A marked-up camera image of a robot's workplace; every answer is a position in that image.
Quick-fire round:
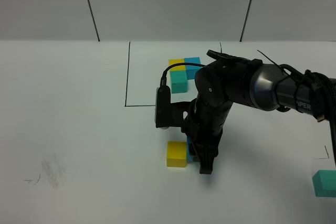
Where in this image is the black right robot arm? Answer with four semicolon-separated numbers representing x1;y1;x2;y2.
185;50;335;174

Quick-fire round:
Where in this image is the blue template cube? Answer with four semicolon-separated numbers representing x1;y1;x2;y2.
184;57;202;80

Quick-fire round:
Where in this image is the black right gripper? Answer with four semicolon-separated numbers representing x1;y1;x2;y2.
182;95;233;174

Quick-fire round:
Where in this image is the green template cube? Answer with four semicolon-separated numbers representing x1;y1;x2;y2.
170;71;188;93

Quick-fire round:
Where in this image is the black right camera cable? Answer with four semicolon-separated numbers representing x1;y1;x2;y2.
160;62;208;89

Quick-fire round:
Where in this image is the yellow template cube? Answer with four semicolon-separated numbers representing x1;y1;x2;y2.
169;58;186;71

